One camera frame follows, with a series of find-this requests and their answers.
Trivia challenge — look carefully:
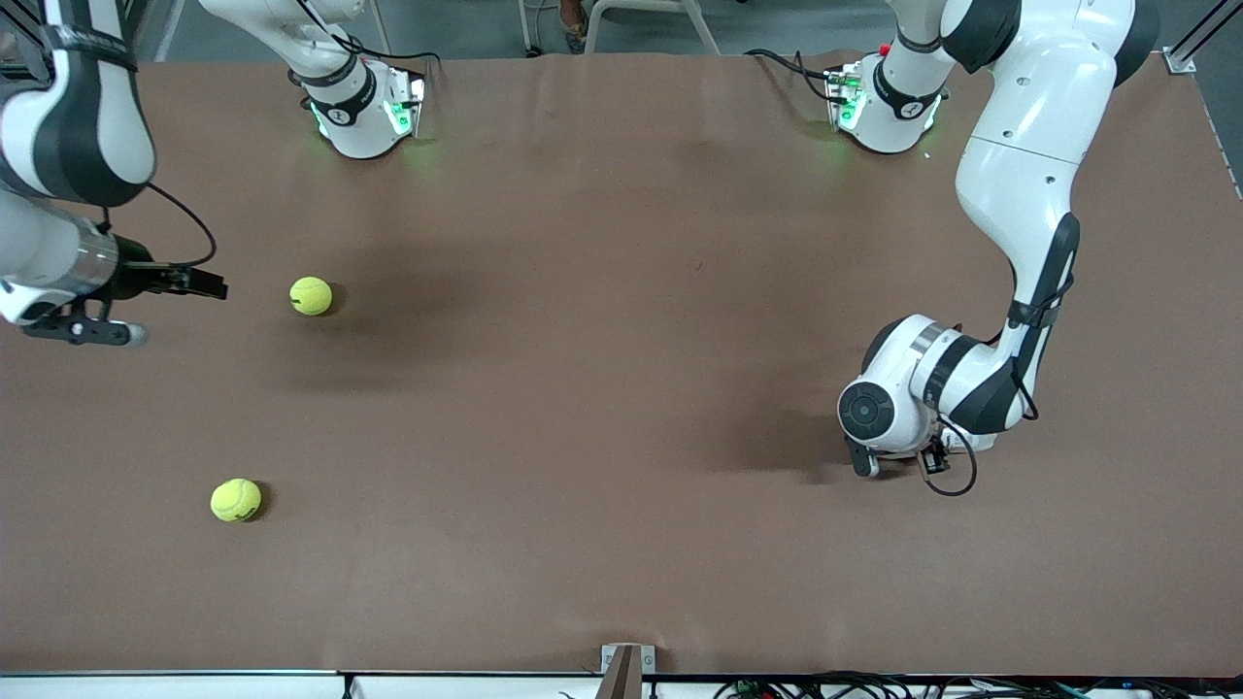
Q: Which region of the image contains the black base cable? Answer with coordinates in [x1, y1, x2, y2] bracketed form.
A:
[350, 34, 443, 74]
[746, 49, 838, 103]

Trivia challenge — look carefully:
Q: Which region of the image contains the tangled black cable bundle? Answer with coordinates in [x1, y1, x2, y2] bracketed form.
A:
[712, 670, 1243, 699]

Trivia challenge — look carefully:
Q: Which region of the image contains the black left base cable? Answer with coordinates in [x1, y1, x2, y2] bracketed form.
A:
[746, 49, 838, 103]

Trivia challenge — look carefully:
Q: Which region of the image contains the white stool frame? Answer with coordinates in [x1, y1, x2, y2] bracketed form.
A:
[520, 0, 722, 56]

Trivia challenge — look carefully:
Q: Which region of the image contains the yellow-green tennis ball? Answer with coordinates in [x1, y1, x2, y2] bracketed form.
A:
[210, 479, 263, 523]
[289, 277, 333, 317]

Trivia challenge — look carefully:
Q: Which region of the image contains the brown table cover mat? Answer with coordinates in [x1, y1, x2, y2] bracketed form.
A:
[0, 49, 1243, 679]

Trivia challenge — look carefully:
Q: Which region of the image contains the black right base cable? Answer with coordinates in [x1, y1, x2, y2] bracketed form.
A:
[350, 34, 443, 74]

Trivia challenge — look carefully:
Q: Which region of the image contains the white table edge rail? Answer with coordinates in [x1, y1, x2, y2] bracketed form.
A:
[0, 668, 1243, 699]

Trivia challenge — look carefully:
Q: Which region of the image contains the aluminium frame corner post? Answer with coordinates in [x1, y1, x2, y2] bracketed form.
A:
[1163, 0, 1243, 75]

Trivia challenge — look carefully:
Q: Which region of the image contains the aluminium camera mount post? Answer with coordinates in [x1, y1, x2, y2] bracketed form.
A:
[600, 644, 656, 699]

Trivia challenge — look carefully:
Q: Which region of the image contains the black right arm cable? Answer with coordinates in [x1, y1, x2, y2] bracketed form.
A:
[146, 183, 218, 269]

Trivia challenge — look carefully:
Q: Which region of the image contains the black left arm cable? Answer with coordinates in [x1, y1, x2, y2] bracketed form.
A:
[921, 413, 978, 497]

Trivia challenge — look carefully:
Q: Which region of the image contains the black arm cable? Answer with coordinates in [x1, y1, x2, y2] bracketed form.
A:
[146, 183, 218, 269]
[921, 413, 978, 497]

